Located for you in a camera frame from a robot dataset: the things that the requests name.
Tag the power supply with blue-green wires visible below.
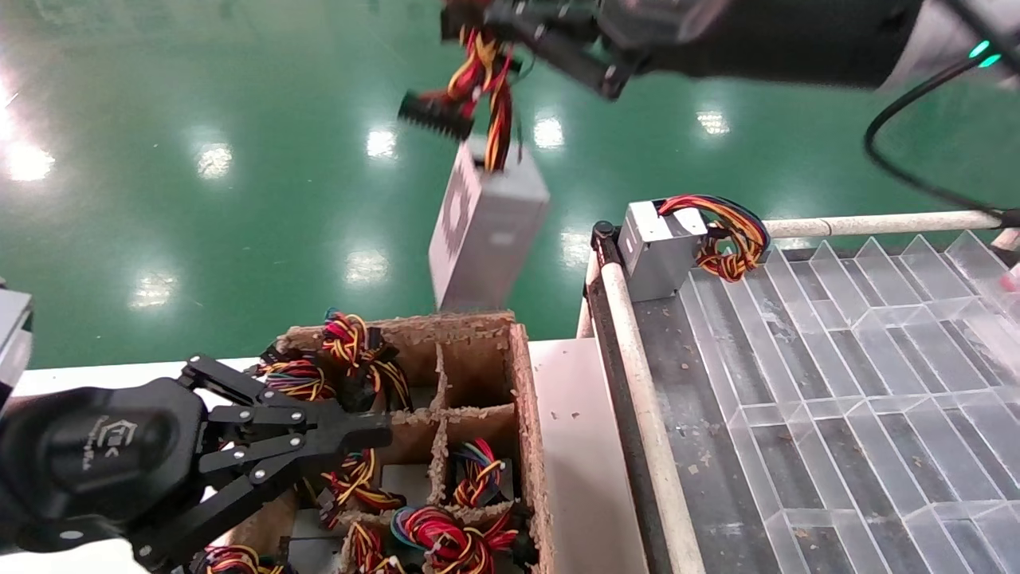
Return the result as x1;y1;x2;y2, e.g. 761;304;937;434
449;437;513;509

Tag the clear acrylic divider tray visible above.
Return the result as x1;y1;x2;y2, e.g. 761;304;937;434
677;230;1020;574

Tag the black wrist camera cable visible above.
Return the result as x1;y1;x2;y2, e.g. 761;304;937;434
864;54;1020;229

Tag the black conveyor belt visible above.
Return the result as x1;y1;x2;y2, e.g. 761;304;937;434
586;219;790;574

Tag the power supply with red wires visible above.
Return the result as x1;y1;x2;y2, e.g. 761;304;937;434
390;502;528;574

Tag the grey power supply with wires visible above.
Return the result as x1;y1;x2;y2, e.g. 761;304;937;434
321;311;413;411
343;522;399;574
397;28;551;313
317;446;436;529
618;194;771;303
259;357;335;403
195;545;292;574

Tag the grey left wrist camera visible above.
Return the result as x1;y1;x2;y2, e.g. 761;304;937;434
0;279;34;407

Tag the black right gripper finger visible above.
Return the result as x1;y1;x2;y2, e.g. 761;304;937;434
440;0;576;37

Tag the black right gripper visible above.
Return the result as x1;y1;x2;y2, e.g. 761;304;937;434
508;0;927;101

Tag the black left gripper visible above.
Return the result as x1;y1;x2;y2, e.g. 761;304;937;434
0;354;394;570

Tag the long white padded rail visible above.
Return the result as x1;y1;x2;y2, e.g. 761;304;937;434
599;261;707;574

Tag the thin white padded rail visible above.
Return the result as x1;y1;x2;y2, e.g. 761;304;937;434
763;210;1006;240

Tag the brown cardboard divider box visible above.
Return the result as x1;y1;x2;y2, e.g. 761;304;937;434
227;311;556;574

